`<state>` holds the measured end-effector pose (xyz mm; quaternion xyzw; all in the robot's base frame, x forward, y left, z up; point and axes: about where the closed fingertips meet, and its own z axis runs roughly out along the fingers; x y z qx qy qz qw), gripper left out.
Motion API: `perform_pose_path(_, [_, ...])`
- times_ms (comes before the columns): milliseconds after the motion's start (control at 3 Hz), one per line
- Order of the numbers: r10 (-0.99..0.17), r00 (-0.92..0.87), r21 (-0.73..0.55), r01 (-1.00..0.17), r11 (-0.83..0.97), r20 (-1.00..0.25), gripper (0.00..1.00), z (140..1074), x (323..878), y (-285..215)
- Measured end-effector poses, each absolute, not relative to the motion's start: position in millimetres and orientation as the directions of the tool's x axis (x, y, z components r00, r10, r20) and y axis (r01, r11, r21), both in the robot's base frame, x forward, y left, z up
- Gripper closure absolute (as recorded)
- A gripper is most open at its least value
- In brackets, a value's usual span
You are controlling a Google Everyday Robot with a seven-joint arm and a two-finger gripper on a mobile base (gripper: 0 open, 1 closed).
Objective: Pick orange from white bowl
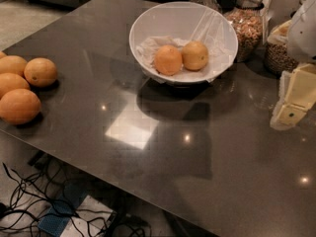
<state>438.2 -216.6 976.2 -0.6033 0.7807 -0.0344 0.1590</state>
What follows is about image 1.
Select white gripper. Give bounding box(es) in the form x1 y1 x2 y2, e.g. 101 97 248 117
270 0 316 130

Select black cables on floor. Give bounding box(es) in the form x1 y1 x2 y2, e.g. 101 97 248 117
0 151 152 237

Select orange on table front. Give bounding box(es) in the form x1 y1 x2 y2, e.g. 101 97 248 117
0 89 41 125

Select glass jar of nuts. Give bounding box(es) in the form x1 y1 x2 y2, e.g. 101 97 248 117
224 7 263 62

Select white bowl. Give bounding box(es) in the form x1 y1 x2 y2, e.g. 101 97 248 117
129 2 238 86

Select white paper towel in bowl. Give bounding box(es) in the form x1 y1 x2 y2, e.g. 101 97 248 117
135 37 236 83

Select orange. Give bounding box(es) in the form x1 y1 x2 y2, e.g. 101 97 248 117
0 51 7 59
0 55 28 76
0 73 30 99
182 40 208 71
0 89 41 125
154 44 183 76
24 57 57 88

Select blue power strip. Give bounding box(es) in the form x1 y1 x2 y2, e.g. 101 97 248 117
38 184 87 237

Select glass jar of grains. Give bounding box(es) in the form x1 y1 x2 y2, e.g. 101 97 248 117
264 21 298 76

